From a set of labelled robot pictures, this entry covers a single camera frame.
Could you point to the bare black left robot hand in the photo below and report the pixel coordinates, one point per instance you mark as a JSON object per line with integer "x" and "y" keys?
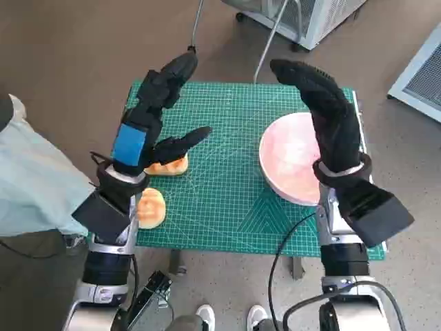
{"x": 129, "y": 145}

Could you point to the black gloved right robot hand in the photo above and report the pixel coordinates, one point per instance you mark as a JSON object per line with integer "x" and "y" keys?
{"x": 330, "y": 117}

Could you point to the long toy bread loaf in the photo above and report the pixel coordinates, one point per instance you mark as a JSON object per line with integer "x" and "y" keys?
{"x": 172, "y": 169}

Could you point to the pink bowl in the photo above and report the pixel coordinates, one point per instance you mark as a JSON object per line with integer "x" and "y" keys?
{"x": 286, "y": 155}

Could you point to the round toy bread bun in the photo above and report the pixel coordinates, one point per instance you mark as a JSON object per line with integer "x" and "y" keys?
{"x": 151, "y": 210}

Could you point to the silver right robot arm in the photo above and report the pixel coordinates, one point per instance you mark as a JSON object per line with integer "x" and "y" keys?
{"x": 341, "y": 262}

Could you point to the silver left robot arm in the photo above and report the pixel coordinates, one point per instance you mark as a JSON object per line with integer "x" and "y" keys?
{"x": 103, "y": 265}

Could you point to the green cutting mat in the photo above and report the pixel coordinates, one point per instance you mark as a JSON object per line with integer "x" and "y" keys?
{"x": 220, "y": 172}

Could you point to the person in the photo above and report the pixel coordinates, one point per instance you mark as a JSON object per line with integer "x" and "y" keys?
{"x": 34, "y": 172}
{"x": 205, "y": 313}

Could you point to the white ventilated appliance with castors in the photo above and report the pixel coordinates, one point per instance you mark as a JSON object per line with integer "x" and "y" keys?
{"x": 327, "y": 17}

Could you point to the white appliance with grille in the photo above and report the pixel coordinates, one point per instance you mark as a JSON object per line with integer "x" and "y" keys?
{"x": 423, "y": 76}

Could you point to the grey metal chair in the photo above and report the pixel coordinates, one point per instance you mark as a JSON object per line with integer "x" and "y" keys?
{"x": 192, "y": 48}

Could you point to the grey metal table leg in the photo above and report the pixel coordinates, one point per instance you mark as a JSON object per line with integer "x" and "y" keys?
{"x": 177, "y": 262}
{"x": 298, "y": 269}

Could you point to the black metal stand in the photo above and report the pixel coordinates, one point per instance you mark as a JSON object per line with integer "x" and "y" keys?
{"x": 151, "y": 296}

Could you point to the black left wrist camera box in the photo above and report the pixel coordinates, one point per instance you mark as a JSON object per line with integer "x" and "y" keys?
{"x": 100, "y": 217}

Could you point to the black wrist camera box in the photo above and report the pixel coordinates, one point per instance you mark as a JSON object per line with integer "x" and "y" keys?
{"x": 100, "y": 217}
{"x": 375, "y": 213}

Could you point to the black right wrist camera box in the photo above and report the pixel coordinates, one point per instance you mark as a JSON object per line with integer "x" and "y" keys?
{"x": 375, "y": 213}

